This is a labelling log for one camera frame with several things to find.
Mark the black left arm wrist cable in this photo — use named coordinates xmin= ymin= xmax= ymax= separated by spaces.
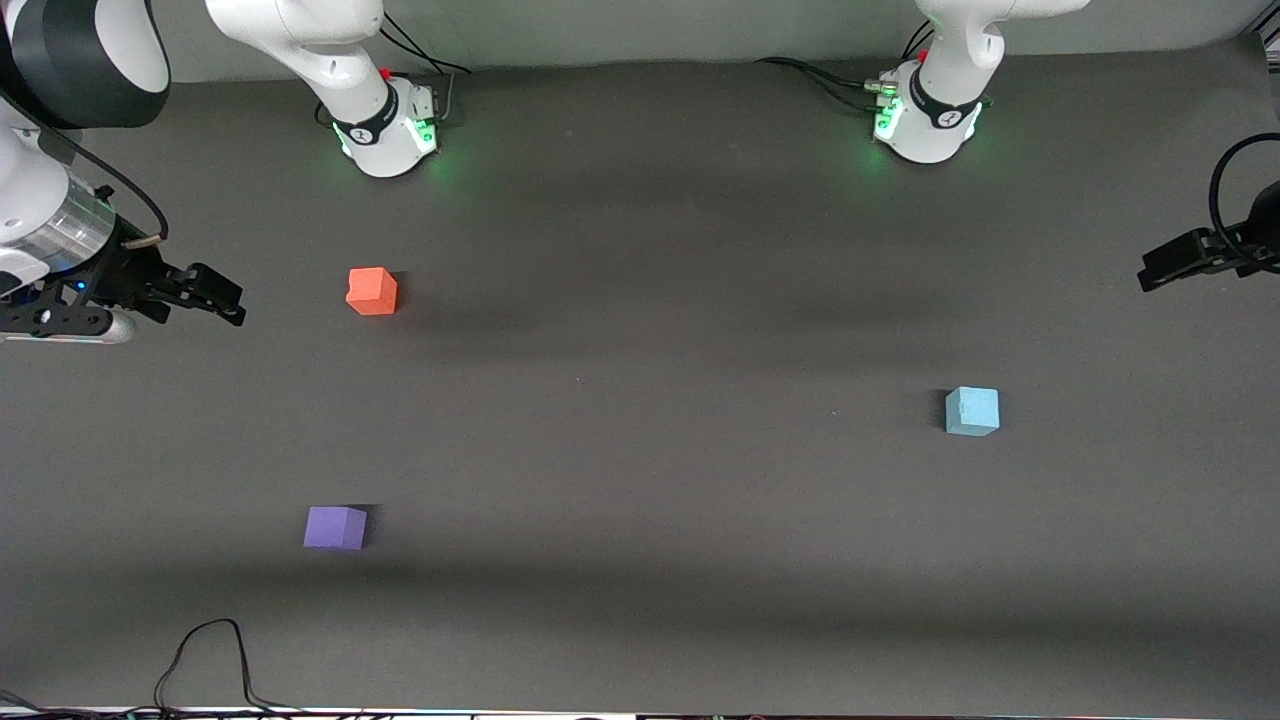
xmin=1208 ymin=134 xmax=1280 ymax=273

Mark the black arm wrist cable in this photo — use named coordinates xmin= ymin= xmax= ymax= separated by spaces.
xmin=1208 ymin=134 xmax=1280 ymax=273
xmin=0 ymin=90 xmax=170 ymax=249

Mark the orange foam block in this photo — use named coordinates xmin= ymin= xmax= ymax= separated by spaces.
xmin=346 ymin=267 xmax=399 ymax=317

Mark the black left arm base cable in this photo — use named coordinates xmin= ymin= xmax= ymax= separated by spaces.
xmin=755 ymin=20 xmax=936 ymax=113

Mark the black right arm wrist cable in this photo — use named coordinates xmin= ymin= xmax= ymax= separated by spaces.
xmin=0 ymin=90 xmax=170 ymax=249

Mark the purple foam block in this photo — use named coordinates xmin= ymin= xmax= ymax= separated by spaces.
xmin=303 ymin=506 xmax=368 ymax=551

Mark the black right arm base cable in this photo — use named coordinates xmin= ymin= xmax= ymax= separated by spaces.
xmin=380 ymin=10 xmax=473 ymax=126

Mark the black cable at table edge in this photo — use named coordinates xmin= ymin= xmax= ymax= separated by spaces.
xmin=0 ymin=618 xmax=331 ymax=719

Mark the black arm base cable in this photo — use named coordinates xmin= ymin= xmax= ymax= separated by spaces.
xmin=755 ymin=20 xmax=936 ymax=113
xmin=380 ymin=10 xmax=473 ymax=126

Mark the light blue foam block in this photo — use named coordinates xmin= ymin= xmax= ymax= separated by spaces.
xmin=945 ymin=386 xmax=1001 ymax=437

